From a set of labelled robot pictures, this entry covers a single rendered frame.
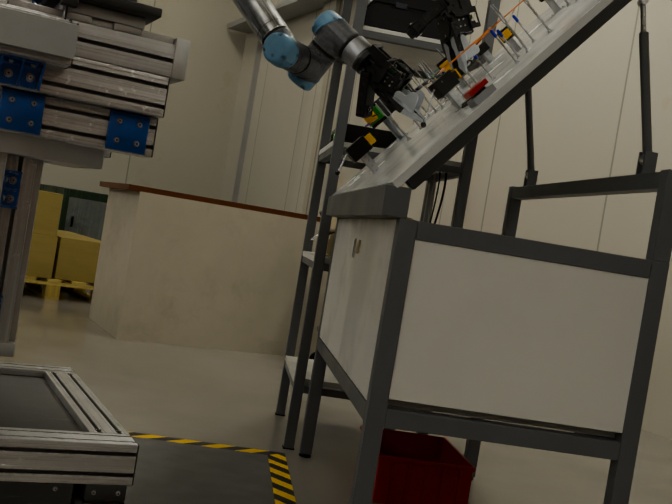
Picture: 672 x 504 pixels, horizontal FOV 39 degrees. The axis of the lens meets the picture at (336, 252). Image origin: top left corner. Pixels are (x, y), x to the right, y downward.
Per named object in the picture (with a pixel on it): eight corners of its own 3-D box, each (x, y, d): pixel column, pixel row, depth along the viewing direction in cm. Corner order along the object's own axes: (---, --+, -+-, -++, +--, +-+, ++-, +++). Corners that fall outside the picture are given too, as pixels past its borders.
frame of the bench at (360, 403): (337, 593, 200) (400, 217, 198) (298, 454, 317) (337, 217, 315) (607, 625, 207) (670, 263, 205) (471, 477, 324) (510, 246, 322)
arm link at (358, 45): (336, 61, 231) (353, 59, 237) (349, 73, 230) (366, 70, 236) (352, 36, 227) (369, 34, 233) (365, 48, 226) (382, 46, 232)
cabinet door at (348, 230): (337, 361, 258) (360, 218, 257) (318, 336, 312) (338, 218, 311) (344, 362, 258) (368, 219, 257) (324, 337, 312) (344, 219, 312)
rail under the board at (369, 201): (381, 214, 198) (386, 183, 198) (325, 215, 315) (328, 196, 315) (407, 218, 198) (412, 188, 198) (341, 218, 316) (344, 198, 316)
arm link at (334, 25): (315, 37, 239) (337, 10, 237) (345, 65, 237) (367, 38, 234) (303, 31, 232) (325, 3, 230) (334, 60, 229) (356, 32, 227)
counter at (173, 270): (481, 375, 610) (502, 248, 608) (104, 337, 505) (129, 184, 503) (420, 353, 680) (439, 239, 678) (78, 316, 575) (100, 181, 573)
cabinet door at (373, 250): (362, 400, 203) (393, 218, 202) (335, 361, 257) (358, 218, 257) (374, 402, 203) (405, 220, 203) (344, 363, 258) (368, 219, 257)
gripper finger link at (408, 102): (428, 107, 221) (400, 81, 224) (414, 126, 224) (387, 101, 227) (434, 105, 224) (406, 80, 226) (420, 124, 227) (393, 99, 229)
